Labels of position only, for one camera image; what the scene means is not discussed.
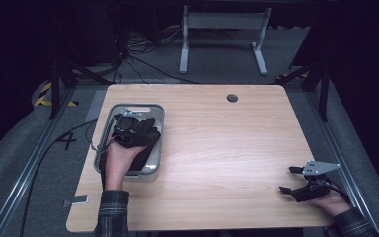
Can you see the white metal stand frame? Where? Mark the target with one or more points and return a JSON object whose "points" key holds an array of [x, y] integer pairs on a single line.
{"points": [[223, 21]]}

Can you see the black tape floor mark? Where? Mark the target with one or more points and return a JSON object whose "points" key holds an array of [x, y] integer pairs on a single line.
{"points": [[66, 140]]}

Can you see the person's left hand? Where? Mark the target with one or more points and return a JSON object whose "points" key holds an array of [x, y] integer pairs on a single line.
{"points": [[120, 164]]}

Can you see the white plastic bin grey rim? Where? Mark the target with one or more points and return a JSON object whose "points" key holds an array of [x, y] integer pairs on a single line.
{"points": [[156, 158]]}

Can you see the small metal bracket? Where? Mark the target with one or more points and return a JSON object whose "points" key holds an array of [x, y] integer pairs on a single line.
{"points": [[77, 199]]}

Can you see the person's right hand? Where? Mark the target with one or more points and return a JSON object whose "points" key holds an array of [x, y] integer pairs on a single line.
{"points": [[334, 204]]}

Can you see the aluminium rail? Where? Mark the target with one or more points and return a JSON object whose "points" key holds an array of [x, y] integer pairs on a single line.
{"points": [[29, 168], [339, 148]]}

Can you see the yellow black floor tape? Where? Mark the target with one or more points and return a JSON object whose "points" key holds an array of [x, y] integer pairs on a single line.
{"points": [[42, 98]]}

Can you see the black tripod stand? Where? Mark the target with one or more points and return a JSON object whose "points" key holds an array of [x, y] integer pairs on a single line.
{"points": [[55, 89], [324, 92]]}

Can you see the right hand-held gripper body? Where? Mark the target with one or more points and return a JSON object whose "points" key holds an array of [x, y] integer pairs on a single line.
{"points": [[314, 191]]}

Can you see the grey round table grommet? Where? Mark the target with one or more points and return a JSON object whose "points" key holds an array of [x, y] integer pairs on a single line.
{"points": [[232, 98]]}

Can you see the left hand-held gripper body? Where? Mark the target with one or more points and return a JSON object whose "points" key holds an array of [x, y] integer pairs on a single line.
{"points": [[125, 126]]}

